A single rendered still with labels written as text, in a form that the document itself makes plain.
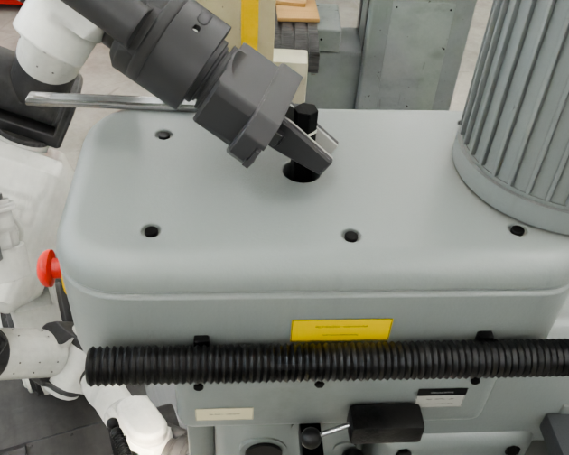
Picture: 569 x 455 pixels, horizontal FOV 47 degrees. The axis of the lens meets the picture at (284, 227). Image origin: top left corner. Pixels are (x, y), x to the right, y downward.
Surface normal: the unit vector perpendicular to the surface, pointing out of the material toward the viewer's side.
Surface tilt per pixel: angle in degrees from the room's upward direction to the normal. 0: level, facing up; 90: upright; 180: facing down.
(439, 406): 90
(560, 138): 90
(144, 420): 19
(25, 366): 93
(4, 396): 0
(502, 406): 90
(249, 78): 30
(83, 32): 65
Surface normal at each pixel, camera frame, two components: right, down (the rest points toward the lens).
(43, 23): -0.07, 0.19
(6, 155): 0.48, -0.52
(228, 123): -0.24, 0.64
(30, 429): 0.05, -0.75
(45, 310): 0.36, 0.69
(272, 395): 0.06, 0.66
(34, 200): 0.33, 0.15
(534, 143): -0.69, 0.45
